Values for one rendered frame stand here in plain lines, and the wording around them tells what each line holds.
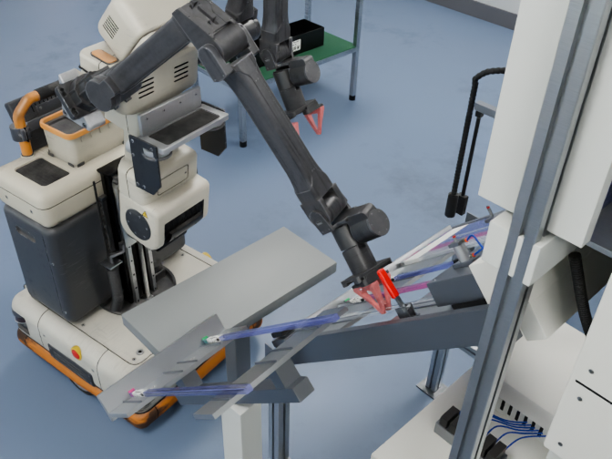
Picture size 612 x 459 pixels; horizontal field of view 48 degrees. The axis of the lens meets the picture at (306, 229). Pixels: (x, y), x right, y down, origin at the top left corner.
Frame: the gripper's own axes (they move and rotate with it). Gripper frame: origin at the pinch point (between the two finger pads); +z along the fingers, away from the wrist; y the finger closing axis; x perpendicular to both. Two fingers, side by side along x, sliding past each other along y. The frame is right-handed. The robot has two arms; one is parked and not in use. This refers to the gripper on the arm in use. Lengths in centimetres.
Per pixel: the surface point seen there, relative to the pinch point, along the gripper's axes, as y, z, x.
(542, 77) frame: -12, -27, -65
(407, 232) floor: 126, 4, 126
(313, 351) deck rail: -10.1, 2.9, 17.1
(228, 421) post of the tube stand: -34.1, 5.8, 19.8
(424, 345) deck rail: -10.0, 5.3, -19.1
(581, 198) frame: -12, -12, -62
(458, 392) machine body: 19.1, 30.2, 14.0
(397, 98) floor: 226, -63, 192
